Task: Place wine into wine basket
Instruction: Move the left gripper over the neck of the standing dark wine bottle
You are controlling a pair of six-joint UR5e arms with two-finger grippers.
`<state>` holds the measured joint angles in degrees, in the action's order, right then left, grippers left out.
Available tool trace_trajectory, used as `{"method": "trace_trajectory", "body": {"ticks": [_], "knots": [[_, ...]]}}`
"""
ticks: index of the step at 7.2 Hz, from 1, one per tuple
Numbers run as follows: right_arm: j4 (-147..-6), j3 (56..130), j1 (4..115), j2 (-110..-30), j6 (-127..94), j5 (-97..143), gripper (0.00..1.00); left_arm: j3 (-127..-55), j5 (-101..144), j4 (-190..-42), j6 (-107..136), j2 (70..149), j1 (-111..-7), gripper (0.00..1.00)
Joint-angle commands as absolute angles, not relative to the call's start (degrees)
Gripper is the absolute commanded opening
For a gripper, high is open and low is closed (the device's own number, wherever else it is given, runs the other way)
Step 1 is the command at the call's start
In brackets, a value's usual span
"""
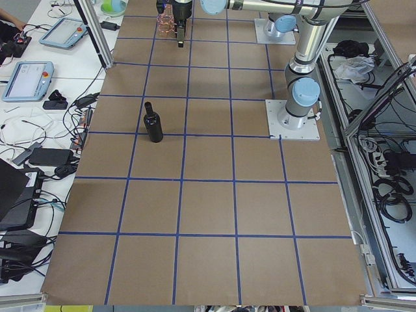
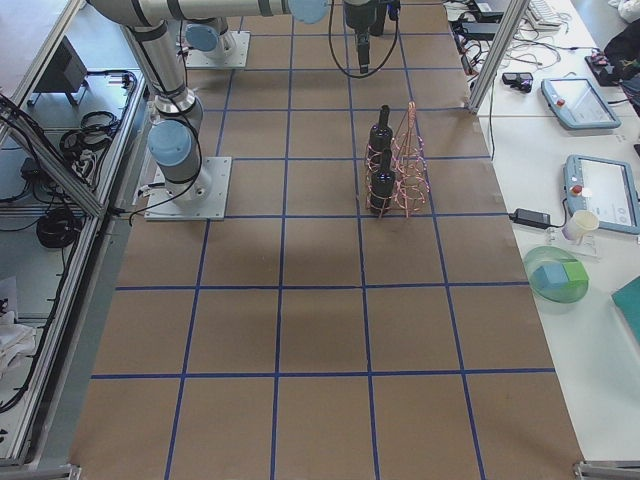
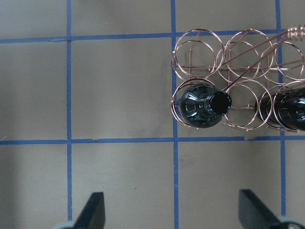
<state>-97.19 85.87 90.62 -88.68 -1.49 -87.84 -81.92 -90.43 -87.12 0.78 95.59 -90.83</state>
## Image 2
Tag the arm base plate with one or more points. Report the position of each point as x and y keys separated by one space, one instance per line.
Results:
x=206 y=199
x=210 y=50

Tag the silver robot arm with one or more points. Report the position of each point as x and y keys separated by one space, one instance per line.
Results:
x=173 y=141
x=308 y=12

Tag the near teach pendant tablet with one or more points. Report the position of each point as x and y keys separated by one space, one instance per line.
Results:
x=604 y=187

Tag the dark wine bottle rear basket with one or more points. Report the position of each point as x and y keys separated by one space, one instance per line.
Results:
x=381 y=134

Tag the dark wine bottle basket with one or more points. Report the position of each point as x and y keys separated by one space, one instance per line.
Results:
x=382 y=184
x=381 y=134

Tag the white paper cup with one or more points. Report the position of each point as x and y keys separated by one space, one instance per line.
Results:
x=581 y=223

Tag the far teach pendant tablet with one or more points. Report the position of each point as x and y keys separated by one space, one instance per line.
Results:
x=578 y=104

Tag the green bowl with blocks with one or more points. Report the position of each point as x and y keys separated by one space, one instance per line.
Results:
x=556 y=274

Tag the dark wine bottle front basket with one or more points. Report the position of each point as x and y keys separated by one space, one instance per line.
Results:
x=382 y=184

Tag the aluminium frame post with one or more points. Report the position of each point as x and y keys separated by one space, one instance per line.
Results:
x=506 y=31

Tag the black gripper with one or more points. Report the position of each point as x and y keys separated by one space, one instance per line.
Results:
x=358 y=17

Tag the teach pendant tablet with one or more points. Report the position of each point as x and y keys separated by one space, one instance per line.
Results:
x=604 y=187
x=578 y=104

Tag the black power adapter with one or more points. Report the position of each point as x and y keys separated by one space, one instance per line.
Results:
x=530 y=218

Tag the copper wire wine basket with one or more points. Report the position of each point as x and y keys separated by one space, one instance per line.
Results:
x=411 y=187

